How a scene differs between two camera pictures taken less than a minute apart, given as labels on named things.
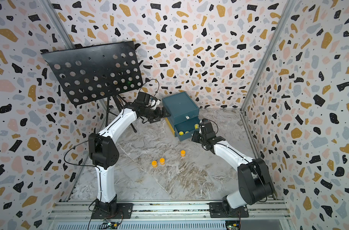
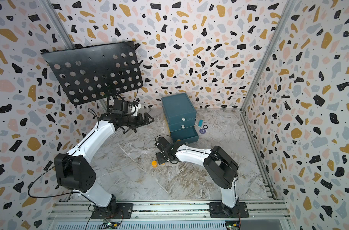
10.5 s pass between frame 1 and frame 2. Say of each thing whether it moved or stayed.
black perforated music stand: stayed
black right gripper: moved
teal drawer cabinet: stayed
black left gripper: moved
